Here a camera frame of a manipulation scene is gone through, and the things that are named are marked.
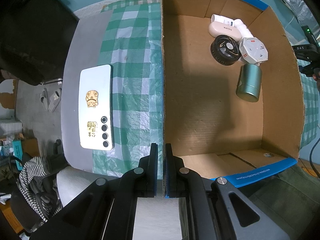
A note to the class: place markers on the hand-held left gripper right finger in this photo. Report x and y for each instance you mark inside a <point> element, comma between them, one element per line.
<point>169,170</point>

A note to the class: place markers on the white plug adapter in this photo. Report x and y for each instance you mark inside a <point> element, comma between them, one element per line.
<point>252,51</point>

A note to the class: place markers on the white oval case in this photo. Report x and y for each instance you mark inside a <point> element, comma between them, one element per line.
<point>222,30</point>

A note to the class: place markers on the white slipper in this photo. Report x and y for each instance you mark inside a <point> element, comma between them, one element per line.
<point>46,98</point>
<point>56,100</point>

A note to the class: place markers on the teal metal tin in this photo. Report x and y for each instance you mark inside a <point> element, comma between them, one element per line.
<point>250,82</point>

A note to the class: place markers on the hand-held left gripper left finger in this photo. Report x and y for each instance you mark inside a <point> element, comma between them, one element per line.
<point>155,170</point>

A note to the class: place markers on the small labelled white bottle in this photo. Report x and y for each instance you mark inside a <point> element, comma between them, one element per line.
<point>220,18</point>

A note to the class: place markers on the green checked tablecloth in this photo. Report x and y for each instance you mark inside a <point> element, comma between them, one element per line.
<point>140,0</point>

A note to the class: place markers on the person's right hand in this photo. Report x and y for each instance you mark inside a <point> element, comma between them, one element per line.
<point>318,81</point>

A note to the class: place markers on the white capped bottle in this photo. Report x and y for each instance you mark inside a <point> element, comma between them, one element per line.
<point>245,30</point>

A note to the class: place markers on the striped cloth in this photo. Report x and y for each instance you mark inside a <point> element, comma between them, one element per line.
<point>35,170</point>

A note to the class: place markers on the black round fan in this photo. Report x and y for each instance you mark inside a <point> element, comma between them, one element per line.
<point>223,50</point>

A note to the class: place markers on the green checked plastic sheet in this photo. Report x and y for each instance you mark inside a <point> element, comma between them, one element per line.
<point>130,92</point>

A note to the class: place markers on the silver smartphone with stickers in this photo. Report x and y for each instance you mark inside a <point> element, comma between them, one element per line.
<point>87,80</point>

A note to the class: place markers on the blue-rimmed cardboard box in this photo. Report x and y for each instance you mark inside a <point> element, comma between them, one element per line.
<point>200,92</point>

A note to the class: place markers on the black bag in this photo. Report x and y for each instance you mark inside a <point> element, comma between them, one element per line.
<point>32,30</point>

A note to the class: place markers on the teal box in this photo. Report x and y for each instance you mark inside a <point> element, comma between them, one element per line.
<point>17,152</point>

